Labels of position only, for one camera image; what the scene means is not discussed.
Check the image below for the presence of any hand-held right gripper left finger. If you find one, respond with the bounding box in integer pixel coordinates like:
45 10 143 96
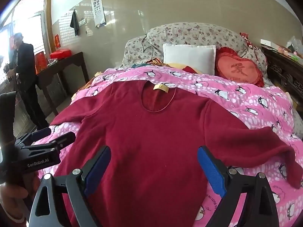
28 145 112 227

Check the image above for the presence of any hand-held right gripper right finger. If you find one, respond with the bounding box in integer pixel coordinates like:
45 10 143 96
197 146 280 227

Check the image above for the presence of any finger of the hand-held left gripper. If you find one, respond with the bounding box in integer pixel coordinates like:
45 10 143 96
15 127 52 147
20 132 77 156

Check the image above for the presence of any dark red sweater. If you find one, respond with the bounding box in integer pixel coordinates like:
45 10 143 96
48 79 303 227

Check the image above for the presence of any person's left hand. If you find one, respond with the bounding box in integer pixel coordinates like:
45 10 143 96
0 171 41 212

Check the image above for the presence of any pink penguin print blanket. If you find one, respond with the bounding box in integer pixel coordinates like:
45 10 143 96
31 65 303 227

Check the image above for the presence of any red bag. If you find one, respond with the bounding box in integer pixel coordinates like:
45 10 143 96
34 51 48 71

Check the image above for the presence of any dark wooden table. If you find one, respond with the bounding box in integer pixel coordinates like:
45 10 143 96
35 51 90 117

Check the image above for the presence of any red box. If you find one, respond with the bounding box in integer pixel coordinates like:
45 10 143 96
50 48 72 59

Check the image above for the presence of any red heart cushion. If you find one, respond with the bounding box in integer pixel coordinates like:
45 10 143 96
215 47 265 88

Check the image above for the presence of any yellow cloth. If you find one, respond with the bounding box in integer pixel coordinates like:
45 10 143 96
167 63 201 74

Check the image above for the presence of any white pillow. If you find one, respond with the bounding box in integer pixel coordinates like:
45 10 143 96
162 43 216 76

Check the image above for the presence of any teal patterned cloth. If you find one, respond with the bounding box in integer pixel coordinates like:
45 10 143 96
131 58 164 68

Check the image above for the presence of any window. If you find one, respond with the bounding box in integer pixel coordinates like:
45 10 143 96
0 0 51 86

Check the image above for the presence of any dark hanging cloth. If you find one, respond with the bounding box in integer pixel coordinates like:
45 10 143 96
70 11 80 37

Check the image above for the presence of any carved wooden cabinet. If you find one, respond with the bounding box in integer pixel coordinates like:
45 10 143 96
260 39 303 100

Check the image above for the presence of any small floral pillow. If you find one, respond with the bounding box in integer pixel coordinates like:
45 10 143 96
122 36 164 68

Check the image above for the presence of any red floral cloth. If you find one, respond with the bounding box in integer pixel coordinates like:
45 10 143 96
240 32 261 50

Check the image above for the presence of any floral folded bedding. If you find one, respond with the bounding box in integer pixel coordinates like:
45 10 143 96
146 22 268 86

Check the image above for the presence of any eye chart poster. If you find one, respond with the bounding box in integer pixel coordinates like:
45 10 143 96
91 0 106 27

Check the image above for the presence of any clear plastic bag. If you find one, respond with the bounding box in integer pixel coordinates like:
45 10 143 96
285 36 303 59

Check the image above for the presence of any black cable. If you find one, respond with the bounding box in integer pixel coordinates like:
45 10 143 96
138 34 157 63

